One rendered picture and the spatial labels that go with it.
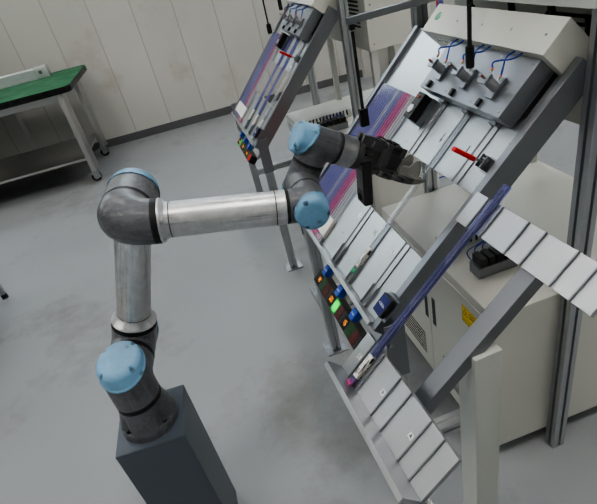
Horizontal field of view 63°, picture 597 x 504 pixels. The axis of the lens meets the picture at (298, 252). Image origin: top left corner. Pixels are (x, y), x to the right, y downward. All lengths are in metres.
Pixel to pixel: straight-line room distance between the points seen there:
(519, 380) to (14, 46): 5.38
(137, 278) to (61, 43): 4.70
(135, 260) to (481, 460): 0.91
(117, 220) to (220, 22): 4.75
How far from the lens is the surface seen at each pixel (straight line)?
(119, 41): 5.71
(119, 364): 1.27
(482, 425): 1.14
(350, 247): 1.40
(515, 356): 1.51
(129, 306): 1.30
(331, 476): 1.82
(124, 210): 1.03
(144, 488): 1.50
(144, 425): 1.35
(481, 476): 1.29
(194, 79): 5.74
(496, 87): 1.17
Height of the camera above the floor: 1.53
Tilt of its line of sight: 32 degrees down
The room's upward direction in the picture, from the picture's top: 14 degrees counter-clockwise
